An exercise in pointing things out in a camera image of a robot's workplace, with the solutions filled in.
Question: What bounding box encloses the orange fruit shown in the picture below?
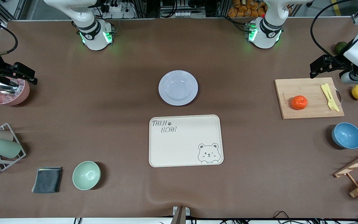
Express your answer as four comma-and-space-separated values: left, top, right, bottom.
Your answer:
291, 95, 308, 110

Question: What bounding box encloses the white round plate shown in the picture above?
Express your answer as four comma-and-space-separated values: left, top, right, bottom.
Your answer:
158, 70, 198, 106

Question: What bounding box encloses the metal scoop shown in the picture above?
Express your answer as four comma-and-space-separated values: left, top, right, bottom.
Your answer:
0, 79, 20, 94

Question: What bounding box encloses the dark green lime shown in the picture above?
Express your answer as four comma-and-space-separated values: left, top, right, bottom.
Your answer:
335, 41, 348, 55

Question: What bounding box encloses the pink bowl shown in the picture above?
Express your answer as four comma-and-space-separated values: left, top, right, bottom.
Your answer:
0, 78, 30, 106

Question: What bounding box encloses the yellow plastic fork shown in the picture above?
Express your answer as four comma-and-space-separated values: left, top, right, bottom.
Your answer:
321, 84, 335, 111

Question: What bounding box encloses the wooden cutting board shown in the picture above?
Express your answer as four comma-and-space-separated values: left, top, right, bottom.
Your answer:
274, 77, 345, 120

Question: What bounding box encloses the yellow plastic knife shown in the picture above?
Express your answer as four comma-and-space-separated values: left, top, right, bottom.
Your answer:
324, 83, 340, 112

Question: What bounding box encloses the blue bowl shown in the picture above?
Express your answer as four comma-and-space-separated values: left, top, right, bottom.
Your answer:
332, 122, 358, 149

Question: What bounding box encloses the pale green cup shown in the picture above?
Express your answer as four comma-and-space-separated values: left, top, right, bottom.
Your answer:
0, 138, 22, 158

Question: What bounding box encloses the pile of oranges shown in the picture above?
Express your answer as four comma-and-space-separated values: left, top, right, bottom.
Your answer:
228, 0, 267, 18

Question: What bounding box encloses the wooden peg rack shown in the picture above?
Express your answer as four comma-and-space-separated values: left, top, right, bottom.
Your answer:
333, 146, 358, 198

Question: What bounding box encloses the dark grey folded cloth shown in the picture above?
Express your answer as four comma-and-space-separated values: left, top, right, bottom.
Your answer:
31, 167, 63, 194

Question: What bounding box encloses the white power strip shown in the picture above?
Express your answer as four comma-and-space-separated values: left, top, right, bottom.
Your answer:
101, 2, 136, 18

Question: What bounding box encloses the pale green bowl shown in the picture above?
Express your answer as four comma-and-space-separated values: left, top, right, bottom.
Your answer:
72, 161, 101, 190

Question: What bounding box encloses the cream tray with bear print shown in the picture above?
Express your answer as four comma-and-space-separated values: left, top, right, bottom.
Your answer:
149, 114, 224, 168

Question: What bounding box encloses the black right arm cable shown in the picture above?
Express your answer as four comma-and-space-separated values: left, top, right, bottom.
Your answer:
0, 26, 19, 58

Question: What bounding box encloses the grey wire cup rack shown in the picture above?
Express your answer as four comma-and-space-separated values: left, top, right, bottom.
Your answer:
0, 123, 26, 172

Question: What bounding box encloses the grey metal table bracket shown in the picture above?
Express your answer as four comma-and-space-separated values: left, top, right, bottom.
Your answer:
170, 206, 190, 224

